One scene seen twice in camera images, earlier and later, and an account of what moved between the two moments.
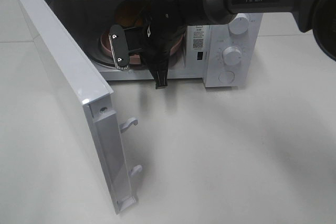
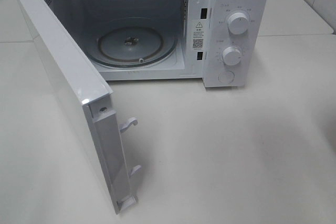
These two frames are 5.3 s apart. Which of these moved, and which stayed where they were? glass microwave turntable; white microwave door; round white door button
Moved: glass microwave turntable
Stayed: round white door button; white microwave door
